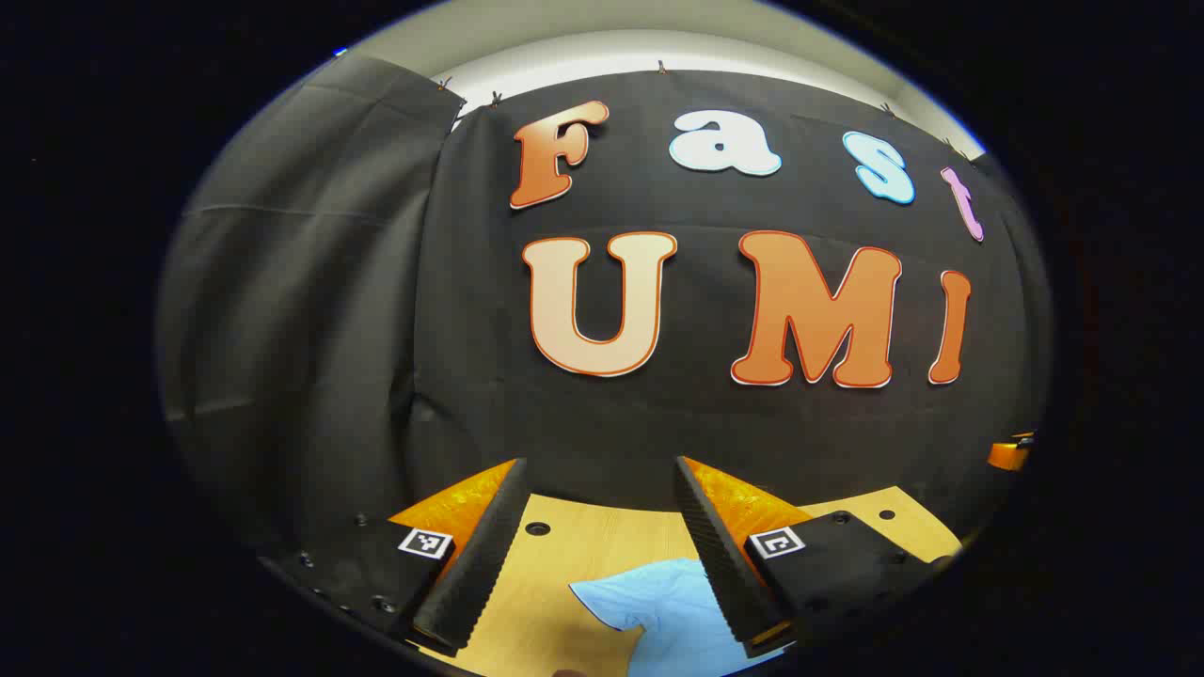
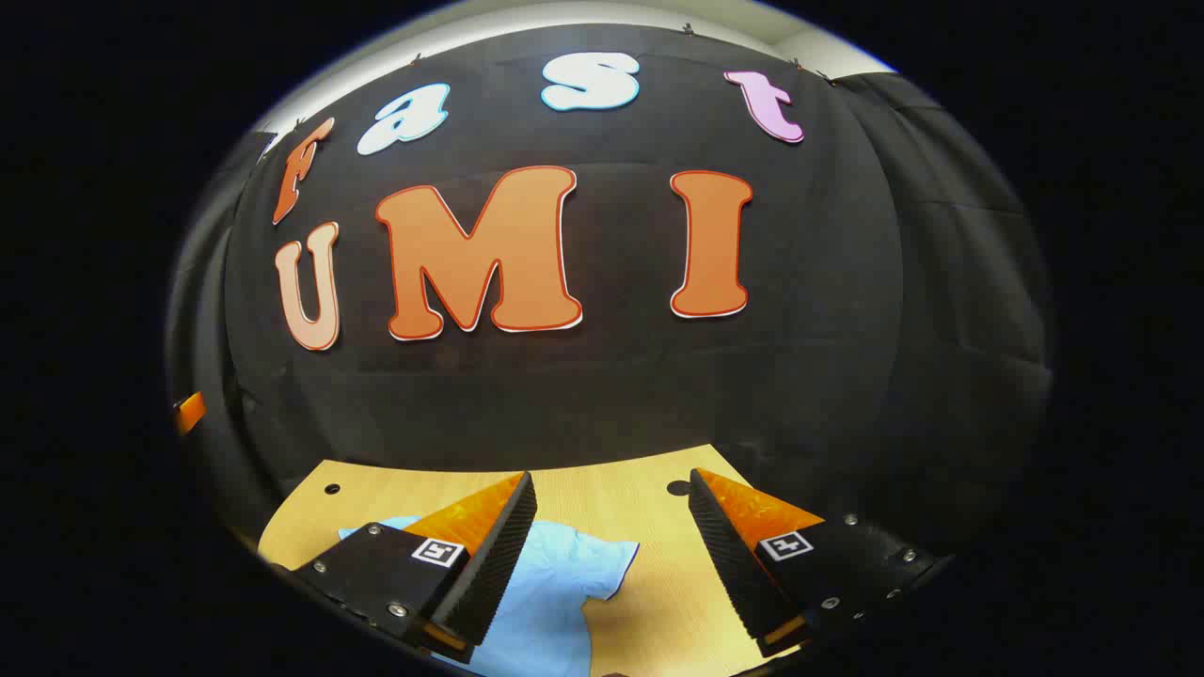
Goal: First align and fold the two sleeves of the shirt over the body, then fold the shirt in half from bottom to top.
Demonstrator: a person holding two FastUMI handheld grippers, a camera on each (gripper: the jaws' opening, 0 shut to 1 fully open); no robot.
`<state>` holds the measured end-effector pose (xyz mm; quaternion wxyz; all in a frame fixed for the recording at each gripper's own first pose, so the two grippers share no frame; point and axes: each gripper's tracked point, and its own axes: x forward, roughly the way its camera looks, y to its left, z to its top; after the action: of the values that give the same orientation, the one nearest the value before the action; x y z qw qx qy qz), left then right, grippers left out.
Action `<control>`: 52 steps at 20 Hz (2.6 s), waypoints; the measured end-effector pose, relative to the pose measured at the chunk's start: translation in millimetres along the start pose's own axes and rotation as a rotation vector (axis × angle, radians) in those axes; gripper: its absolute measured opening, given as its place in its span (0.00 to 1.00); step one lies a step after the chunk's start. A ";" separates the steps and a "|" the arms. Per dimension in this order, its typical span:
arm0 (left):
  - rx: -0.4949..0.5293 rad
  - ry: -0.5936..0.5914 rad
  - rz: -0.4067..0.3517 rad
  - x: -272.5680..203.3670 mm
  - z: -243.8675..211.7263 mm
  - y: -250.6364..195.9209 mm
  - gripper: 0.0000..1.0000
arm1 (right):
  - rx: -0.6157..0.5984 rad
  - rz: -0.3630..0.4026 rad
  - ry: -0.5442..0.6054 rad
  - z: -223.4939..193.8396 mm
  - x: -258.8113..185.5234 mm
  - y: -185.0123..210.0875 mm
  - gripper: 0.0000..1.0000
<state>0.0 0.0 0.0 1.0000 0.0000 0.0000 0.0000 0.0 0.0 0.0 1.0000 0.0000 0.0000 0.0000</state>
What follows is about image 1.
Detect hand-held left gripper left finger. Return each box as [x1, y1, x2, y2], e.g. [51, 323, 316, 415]
[259, 457, 531, 658]

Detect light blue T-shirt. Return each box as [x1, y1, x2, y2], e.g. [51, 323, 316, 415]
[569, 558, 793, 677]

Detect black backdrop cloth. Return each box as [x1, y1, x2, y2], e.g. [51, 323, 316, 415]
[155, 52, 1051, 558]

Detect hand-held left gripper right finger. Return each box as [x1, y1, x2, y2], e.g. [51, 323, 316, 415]
[673, 456, 957, 659]

